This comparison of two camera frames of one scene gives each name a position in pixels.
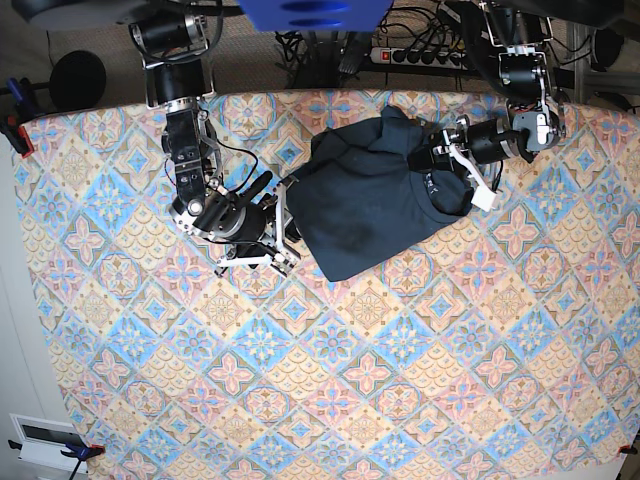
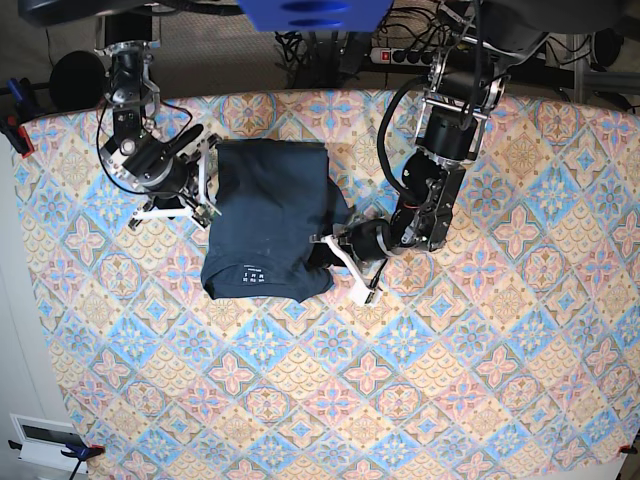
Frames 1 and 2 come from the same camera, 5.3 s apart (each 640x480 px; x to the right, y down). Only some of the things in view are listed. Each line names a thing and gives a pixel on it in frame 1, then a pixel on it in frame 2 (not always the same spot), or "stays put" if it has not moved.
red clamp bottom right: x=626 y=449 stays put
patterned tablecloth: x=507 y=348 stays put
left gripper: x=249 y=216 → x=183 y=164
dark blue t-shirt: x=356 y=201 → x=268 y=197
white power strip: x=418 y=57 stays put
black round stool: x=77 y=81 stays put
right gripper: x=481 y=141 → x=368 y=238
